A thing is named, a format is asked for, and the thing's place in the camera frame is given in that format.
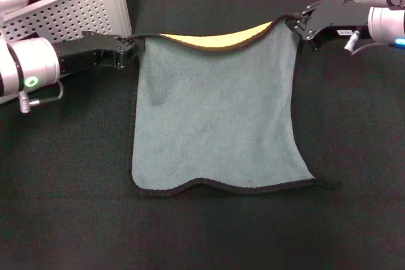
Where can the yellow and grey towel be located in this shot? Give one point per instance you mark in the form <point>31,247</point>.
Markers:
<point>215,108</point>

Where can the grey perforated storage box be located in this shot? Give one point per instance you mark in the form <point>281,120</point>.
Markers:
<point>79,10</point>

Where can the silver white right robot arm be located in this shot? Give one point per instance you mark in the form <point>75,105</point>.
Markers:
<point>386,23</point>

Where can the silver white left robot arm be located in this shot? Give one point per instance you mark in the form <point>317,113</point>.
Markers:
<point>31,64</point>

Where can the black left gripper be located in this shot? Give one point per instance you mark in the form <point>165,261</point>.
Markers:
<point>88,52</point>

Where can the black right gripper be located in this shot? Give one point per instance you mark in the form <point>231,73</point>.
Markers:
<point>341,17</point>

